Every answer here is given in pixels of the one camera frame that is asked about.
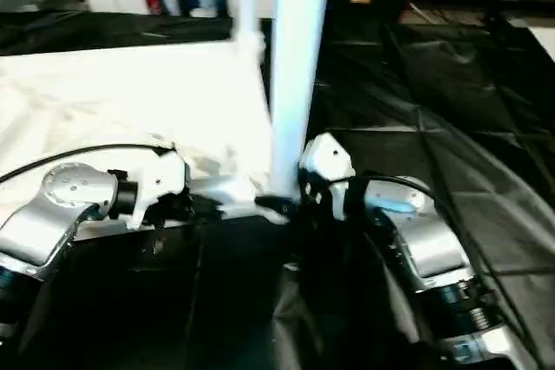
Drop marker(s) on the white plastic table top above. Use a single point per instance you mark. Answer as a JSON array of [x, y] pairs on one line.
[[130, 101]]

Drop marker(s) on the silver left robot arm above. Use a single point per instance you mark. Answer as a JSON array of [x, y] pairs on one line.
[[52, 214]]

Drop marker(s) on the black plastic mat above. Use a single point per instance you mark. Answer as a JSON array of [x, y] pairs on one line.
[[434, 127]]

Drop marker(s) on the white flat board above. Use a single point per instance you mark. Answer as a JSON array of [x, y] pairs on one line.
[[546, 41]]

